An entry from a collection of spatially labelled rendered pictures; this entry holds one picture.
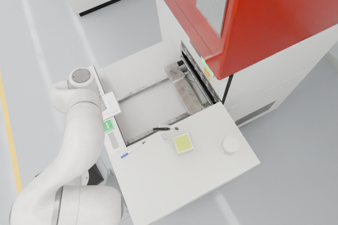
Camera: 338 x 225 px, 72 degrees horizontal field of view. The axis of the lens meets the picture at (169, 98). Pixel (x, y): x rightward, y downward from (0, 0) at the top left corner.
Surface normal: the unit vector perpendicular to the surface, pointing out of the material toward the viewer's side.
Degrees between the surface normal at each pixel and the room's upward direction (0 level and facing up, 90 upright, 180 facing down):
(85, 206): 30
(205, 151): 0
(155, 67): 0
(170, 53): 0
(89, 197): 41
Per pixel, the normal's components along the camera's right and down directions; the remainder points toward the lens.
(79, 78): 0.10, -0.47
